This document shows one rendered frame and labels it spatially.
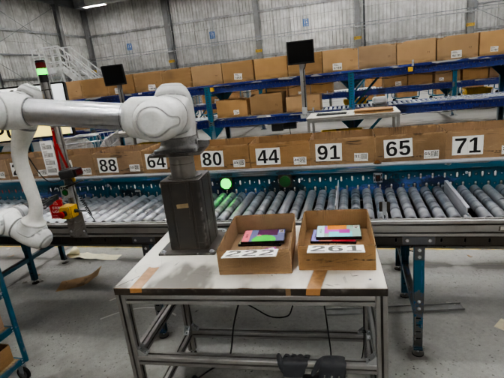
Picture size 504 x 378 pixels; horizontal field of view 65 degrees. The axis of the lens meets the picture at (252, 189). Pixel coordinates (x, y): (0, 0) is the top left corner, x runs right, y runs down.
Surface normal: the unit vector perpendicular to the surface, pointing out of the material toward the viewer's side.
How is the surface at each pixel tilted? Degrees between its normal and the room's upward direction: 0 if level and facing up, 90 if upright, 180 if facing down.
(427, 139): 90
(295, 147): 90
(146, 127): 89
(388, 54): 90
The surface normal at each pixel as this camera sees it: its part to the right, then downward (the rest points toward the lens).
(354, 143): -0.22, 0.29
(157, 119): 0.03, 0.29
